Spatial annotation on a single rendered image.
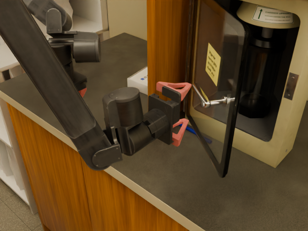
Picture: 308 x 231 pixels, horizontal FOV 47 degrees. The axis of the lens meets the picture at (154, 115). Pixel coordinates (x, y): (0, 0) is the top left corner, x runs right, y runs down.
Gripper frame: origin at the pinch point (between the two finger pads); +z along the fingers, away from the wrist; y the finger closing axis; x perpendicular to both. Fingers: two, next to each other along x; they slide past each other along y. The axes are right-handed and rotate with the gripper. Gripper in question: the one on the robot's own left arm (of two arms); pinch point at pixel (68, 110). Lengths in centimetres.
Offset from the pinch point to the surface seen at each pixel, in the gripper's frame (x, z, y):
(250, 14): -30, -24, 36
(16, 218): 75, 109, 2
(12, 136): 70, 52, 10
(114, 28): 65, 17, 76
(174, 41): -9.2, -11.4, 33.0
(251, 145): -38, 12, 33
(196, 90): -29.6, -10.9, 16.0
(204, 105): -34.1, -10.3, 12.9
